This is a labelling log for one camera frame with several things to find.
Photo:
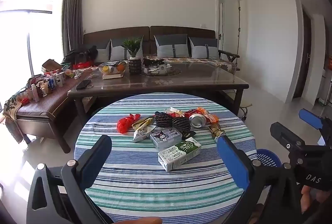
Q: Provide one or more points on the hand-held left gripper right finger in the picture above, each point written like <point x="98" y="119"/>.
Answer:
<point x="233" y="159"/>

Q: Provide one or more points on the red wall decoration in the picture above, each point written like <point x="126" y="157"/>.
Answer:
<point x="329" y="63"/>

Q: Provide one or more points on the person's left hand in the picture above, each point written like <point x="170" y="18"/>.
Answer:
<point x="140" y="221"/>

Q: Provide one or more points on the striped blue green tablecloth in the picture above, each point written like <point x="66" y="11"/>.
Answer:
<point x="129" y="187"/>

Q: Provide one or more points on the green plant in black vase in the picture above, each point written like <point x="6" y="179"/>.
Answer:
<point x="134" y="65"/>

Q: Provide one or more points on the gold foil wrapper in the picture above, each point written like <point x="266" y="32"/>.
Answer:
<point x="216" y="131"/>

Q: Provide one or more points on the black plastic wrapper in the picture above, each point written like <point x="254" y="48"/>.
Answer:
<point x="188" y="134"/>

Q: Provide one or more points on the white beige snack wrapper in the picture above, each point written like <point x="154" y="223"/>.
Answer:
<point x="173" y="110"/>

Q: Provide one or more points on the red flat box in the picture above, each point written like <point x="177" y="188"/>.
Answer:
<point x="81" y="65"/>

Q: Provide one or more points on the beige book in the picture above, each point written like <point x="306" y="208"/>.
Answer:
<point x="114" y="75"/>

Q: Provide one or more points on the dark wooden sofa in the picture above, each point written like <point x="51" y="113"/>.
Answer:
<point x="168" y="30"/>

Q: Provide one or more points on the grey curtain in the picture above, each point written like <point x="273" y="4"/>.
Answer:
<point x="72" y="19"/>

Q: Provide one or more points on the glass fruit bowl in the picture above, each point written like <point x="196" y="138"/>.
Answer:
<point x="112" y="68"/>

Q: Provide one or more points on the cluster of small bottles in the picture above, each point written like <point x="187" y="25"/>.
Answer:
<point x="49" y="84"/>

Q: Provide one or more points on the black phone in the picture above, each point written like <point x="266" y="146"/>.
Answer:
<point x="83" y="84"/>

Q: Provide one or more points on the white door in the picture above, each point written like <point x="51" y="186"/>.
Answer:
<point x="228" y="21"/>

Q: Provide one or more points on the dark glass-top coffee table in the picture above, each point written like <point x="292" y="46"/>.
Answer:
<point x="207" y="77"/>

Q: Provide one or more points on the grey cartoon tissue pack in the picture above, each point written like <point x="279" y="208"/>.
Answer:
<point x="166" y="137"/>

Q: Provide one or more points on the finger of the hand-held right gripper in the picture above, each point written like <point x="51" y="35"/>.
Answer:
<point x="310" y="118"/>
<point x="285" y="135"/>

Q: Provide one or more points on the brown wooden bench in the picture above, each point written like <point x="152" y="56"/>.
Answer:
<point x="44" y="111"/>

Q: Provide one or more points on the person's right hand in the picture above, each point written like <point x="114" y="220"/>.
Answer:
<point x="308" y="196"/>

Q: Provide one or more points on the orange plastic wrapper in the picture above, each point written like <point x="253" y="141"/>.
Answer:
<point x="211" y="117"/>

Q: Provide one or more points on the blue plastic basket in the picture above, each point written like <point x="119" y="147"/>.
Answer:
<point x="269" y="158"/>

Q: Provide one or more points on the large bright window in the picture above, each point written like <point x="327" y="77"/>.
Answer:
<point x="31" y="19"/>

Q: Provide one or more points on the patterned sofa blanket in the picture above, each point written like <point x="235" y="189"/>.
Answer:
<point x="207" y="61"/>

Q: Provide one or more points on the beige low stool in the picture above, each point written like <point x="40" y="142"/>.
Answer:
<point x="246" y="106"/>

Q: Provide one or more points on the glass tea tray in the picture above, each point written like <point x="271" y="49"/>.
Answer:
<point x="151" y="72"/>

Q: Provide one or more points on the green white milk carton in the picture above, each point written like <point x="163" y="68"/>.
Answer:
<point x="179" y="154"/>

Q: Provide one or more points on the yellowish plastic snack wrapper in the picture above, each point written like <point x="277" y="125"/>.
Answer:
<point x="142" y="122"/>

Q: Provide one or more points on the black bag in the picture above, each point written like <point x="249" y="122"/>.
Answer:
<point x="83" y="54"/>

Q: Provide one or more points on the grey two-tone pillow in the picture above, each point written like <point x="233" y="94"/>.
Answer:
<point x="171" y="45"/>
<point x="205" y="47"/>
<point x="118" y="50"/>
<point x="102" y="51"/>

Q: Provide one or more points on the white paper carton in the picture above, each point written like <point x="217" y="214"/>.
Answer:
<point x="141" y="135"/>

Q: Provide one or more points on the dark wooden door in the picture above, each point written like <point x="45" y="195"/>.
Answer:
<point x="302" y="58"/>

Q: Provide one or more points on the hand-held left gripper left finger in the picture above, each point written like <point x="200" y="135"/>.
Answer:
<point x="96" y="159"/>

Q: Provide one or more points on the red plastic bag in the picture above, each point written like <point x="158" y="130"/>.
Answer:
<point x="124" y="124"/>

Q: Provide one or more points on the cardboard box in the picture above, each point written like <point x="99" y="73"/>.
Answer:
<point x="50" y="65"/>

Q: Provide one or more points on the crushed red drink can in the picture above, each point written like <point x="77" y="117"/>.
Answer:
<point x="197" y="120"/>

